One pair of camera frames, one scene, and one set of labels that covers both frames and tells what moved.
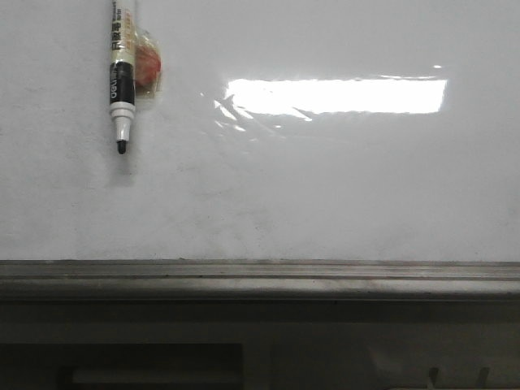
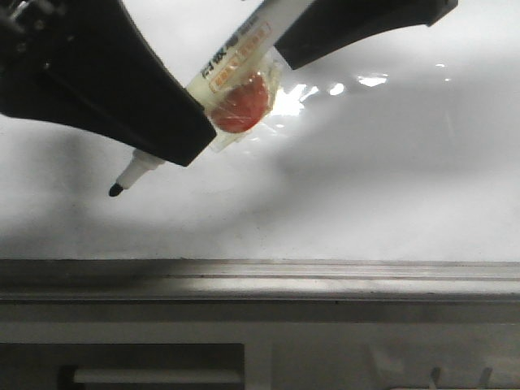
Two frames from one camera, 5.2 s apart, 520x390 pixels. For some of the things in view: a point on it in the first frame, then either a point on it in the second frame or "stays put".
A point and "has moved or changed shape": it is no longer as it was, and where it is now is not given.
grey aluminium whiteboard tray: [259, 279] stays put
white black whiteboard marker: [123, 71] has moved or changed shape
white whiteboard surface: [283, 131] stays put
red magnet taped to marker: [149, 65] has moved or changed shape
